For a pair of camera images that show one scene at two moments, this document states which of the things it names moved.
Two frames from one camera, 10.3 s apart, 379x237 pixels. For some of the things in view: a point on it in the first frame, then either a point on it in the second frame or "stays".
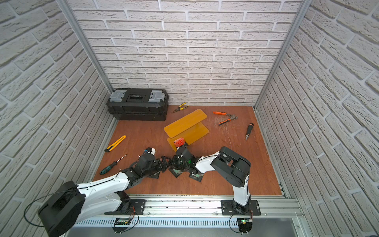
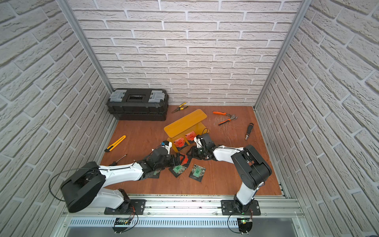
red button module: x=179 y=142 stays
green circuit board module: x=198 y=177 stays
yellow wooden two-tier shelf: x=189 y=127 stays
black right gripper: x=173 y=162 to x=193 y=153
